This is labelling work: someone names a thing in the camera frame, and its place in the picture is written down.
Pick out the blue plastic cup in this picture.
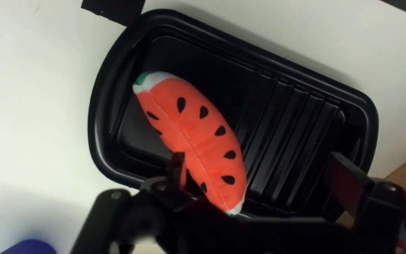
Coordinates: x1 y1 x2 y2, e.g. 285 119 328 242
0 239 60 254

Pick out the plush watermelon slice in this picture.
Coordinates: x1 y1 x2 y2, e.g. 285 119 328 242
132 71 249 218

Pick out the black plastic tray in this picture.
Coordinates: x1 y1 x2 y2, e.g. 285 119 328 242
88 9 380 221

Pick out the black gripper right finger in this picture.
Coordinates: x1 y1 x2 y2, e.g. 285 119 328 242
323 152 378 221

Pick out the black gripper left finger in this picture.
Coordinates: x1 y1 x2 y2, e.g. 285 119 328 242
167 152 190 193

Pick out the long black tape strip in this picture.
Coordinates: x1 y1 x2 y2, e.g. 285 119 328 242
81 0 146 26

